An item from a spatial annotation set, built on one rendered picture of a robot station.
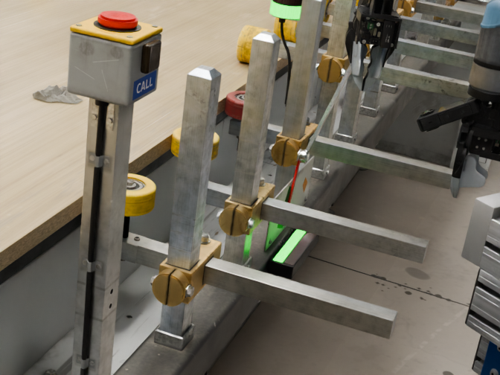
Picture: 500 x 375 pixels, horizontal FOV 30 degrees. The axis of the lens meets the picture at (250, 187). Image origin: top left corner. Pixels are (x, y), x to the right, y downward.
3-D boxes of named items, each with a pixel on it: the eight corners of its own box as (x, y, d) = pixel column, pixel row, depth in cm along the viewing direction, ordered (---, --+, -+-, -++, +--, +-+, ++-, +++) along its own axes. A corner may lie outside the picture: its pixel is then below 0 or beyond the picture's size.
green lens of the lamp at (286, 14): (306, 15, 169) (308, 3, 168) (297, 21, 163) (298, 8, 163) (275, 8, 170) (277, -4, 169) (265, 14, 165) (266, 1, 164)
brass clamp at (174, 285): (222, 271, 141) (225, 242, 139) (186, 312, 129) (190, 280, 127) (184, 261, 143) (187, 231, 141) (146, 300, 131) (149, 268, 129)
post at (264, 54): (242, 301, 163) (281, 33, 144) (235, 310, 160) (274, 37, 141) (223, 295, 164) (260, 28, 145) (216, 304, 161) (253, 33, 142)
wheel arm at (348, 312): (393, 333, 131) (399, 307, 129) (388, 345, 128) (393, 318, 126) (115, 251, 142) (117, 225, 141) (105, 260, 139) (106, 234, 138)
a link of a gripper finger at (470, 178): (478, 209, 168) (489, 162, 164) (446, 201, 169) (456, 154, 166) (480, 203, 171) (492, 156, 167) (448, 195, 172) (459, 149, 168)
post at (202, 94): (184, 373, 141) (222, 67, 122) (175, 385, 138) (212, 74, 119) (164, 366, 142) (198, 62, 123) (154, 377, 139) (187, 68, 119)
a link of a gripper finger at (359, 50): (347, 96, 165) (356, 45, 161) (344, 86, 170) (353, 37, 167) (364, 98, 165) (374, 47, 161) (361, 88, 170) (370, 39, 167)
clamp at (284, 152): (315, 148, 183) (319, 124, 181) (295, 170, 172) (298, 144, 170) (288, 141, 185) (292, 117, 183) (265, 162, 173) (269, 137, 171)
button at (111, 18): (143, 32, 95) (145, 15, 94) (126, 39, 92) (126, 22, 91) (109, 24, 96) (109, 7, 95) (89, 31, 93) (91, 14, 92)
